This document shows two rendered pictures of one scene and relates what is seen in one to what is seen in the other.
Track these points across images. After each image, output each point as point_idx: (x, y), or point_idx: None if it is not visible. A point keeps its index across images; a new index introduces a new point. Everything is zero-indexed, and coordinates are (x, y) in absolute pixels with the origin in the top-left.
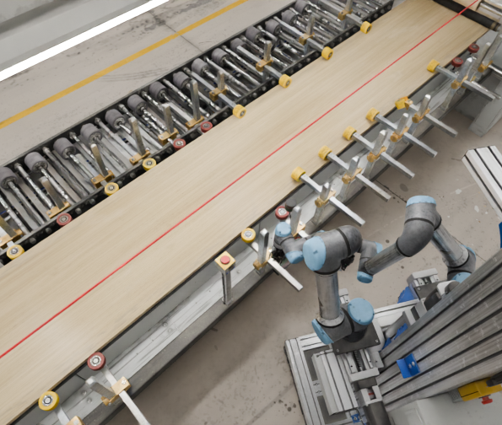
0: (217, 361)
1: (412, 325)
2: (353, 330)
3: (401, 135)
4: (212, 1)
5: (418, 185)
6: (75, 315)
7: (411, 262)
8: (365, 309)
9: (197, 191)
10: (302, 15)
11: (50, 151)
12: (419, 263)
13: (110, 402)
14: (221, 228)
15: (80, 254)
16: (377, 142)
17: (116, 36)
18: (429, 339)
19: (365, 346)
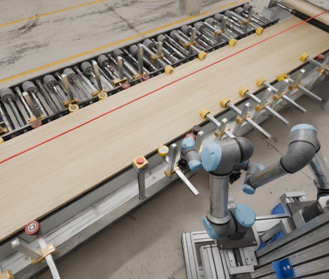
0: (132, 241)
1: (292, 232)
2: (236, 230)
3: (280, 96)
4: (163, 19)
5: (285, 139)
6: (26, 191)
7: (277, 190)
8: (249, 213)
9: (132, 117)
10: (218, 22)
11: (40, 82)
12: (283, 191)
13: (37, 262)
14: (144, 143)
15: (41, 148)
16: (264, 96)
17: (103, 32)
18: (308, 247)
19: (244, 245)
